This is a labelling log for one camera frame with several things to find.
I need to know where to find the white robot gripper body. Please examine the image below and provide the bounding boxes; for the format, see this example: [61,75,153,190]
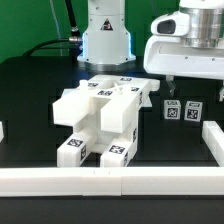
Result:
[143,10,224,80]

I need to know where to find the white tagged cube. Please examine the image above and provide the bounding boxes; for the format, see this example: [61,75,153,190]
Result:
[184,101,203,122]
[164,100,181,120]

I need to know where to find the white chair back frame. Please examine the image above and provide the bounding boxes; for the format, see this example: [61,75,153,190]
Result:
[53,75,160,133]

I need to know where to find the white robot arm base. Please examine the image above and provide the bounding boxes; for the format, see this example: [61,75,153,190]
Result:
[77,0,136,71]

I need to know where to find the white right rail barrier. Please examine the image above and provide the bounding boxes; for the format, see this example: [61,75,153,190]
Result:
[202,121,224,167]

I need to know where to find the white rail barrier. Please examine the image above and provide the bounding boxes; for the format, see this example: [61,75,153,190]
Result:
[0,121,4,142]
[0,167,224,197]
[202,121,224,167]

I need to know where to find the black cable with connector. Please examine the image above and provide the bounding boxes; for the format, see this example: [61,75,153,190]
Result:
[22,0,83,58]

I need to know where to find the white front rail barrier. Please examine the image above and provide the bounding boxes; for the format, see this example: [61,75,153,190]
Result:
[0,167,224,197]

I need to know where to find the white left rail barrier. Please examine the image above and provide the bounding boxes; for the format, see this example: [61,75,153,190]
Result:
[0,121,4,142]

